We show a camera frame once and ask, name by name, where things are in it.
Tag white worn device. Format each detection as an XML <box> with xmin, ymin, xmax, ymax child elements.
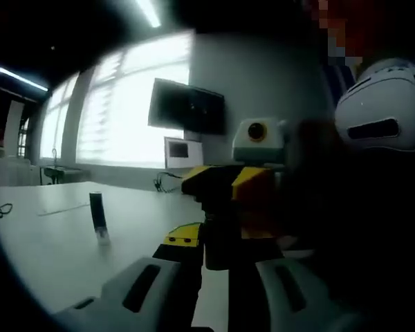
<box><xmin>333</xmin><ymin>57</ymin><xmax>415</xmax><ymax>153</ymax></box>

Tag black bottle cap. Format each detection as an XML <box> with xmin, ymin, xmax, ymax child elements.
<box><xmin>199</xmin><ymin>196</ymin><xmax>237</xmax><ymax>217</ymax></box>

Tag dark side counter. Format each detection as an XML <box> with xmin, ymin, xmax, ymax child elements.
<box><xmin>41</xmin><ymin>148</ymin><xmax>91</xmax><ymax>185</ymax></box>

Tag ceiling strip light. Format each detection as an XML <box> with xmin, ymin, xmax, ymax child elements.
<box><xmin>136</xmin><ymin>0</ymin><xmax>162</xmax><ymax>28</ymax></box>
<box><xmin>0</xmin><ymin>66</ymin><xmax>49</xmax><ymax>91</ymax></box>

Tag tall dark cosmetic bottle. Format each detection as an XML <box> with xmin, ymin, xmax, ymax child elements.
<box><xmin>89</xmin><ymin>192</ymin><xmax>111</xmax><ymax>246</ymax></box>

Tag black wall monitor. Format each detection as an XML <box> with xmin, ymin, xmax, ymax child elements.
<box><xmin>147</xmin><ymin>77</ymin><xmax>225</xmax><ymax>136</ymax></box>

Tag tangled dark cables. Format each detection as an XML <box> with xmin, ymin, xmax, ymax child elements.
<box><xmin>154</xmin><ymin>172</ymin><xmax>184</xmax><ymax>194</ymax></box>

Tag white laptop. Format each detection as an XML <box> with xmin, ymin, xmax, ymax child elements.
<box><xmin>164</xmin><ymin>136</ymin><xmax>204</xmax><ymax>169</ymax></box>

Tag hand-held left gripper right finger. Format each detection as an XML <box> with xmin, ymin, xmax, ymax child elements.
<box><xmin>228</xmin><ymin>238</ymin><xmax>366</xmax><ymax>332</ymax></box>

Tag short dark cosmetic bottle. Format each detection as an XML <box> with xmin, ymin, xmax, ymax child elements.
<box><xmin>203</xmin><ymin>212</ymin><xmax>242</xmax><ymax>271</ymax></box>

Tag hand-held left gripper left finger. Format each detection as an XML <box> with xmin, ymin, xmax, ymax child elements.
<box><xmin>60</xmin><ymin>223</ymin><xmax>205</xmax><ymax>332</ymax></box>

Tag white window blinds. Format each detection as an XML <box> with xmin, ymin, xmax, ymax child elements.
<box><xmin>39</xmin><ymin>33</ymin><xmax>191</xmax><ymax>169</ymax></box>

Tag white table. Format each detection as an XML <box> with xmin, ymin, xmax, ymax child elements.
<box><xmin>0</xmin><ymin>180</ymin><xmax>319</xmax><ymax>332</ymax></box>

